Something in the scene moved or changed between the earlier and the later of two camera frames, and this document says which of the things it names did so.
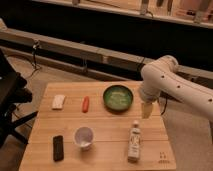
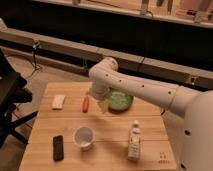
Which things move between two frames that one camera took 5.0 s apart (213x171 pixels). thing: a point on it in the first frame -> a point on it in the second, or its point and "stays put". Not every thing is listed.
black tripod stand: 12,94 stays put
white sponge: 58,102 stays put
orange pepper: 85,104 stays put
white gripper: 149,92 -> 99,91
